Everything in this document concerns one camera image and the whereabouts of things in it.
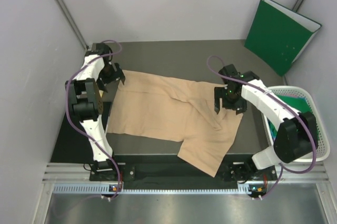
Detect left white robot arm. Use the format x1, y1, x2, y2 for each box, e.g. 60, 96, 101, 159
65, 43, 125, 181

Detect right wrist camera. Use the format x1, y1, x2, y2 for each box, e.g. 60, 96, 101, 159
218, 64, 240, 84

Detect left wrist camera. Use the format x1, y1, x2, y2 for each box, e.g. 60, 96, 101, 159
95, 43, 112, 55

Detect green t shirt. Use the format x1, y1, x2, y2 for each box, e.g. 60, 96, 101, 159
267, 95, 313, 125

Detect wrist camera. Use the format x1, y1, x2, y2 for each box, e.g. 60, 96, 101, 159
218, 64, 240, 84
95, 43, 112, 55

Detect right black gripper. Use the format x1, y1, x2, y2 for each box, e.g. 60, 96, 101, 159
214, 86, 246, 115

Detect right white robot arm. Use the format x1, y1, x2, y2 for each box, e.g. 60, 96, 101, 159
214, 67, 318, 180

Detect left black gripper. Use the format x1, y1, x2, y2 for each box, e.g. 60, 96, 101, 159
96, 62, 124, 92

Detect white perforated laundry basket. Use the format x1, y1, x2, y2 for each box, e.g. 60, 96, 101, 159
262, 85, 330, 163

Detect blue pink t shirt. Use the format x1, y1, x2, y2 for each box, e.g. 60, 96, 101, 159
269, 124, 277, 141

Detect beige t shirt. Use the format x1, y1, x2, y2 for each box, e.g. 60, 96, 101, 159
107, 71, 243, 177

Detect green ring binder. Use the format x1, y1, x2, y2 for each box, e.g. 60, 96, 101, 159
244, 0, 322, 76

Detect slotted grey cable duct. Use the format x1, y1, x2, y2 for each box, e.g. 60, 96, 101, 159
53, 182, 266, 196

